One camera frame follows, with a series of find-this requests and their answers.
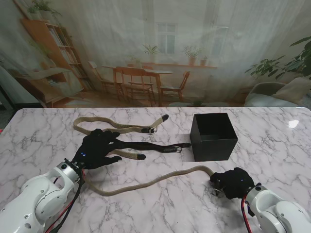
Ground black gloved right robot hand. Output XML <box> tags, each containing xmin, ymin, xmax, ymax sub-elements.
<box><xmin>209</xmin><ymin>167</ymin><xmax>256</xmax><ymax>200</ymax></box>

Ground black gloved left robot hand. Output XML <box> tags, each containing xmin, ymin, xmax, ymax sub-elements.
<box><xmin>73</xmin><ymin>128</ymin><xmax>122</xmax><ymax>170</ymax></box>

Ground printed room scene backdrop curtain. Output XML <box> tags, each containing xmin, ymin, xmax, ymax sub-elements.
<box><xmin>0</xmin><ymin>0</ymin><xmax>311</xmax><ymax>109</ymax></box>

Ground black square storage box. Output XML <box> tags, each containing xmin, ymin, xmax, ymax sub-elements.
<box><xmin>190</xmin><ymin>113</ymin><xmax>238</xmax><ymax>162</ymax></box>

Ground beige braided belt silver buckle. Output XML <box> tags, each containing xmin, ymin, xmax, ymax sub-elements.
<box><xmin>73</xmin><ymin>114</ymin><xmax>170</xmax><ymax>134</ymax></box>
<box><xmin>85</xmin><ymin>149</ymin><xmax>224</xmax><ymax>197</ymax></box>

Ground red black left arm cables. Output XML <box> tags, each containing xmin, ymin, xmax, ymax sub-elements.
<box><xmin>45</xmin><ymin>168</ymin><xmax>87</xmax><ymax>233</ymax></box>

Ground black woven belt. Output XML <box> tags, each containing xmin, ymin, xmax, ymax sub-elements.
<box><xmin>113</xmin><ymin>139</ymin><xmax>192</xmax><ymax>153</ymax></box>

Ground red black arm cables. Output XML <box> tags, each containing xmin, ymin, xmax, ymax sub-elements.
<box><xmin>45</xmin><ymin>168</ymin><xmax>87</xmax><ymax>233</ymax></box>
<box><xmin>240</xmin><ymin>194</ymin><xmax>256</xmax><ymax>233</ymax></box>

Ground red black right arm cables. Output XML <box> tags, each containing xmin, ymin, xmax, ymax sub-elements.
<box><xmin>240</xmin><ymin>194</ymin><xmax>256</xmax><ymax>233</ymax></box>

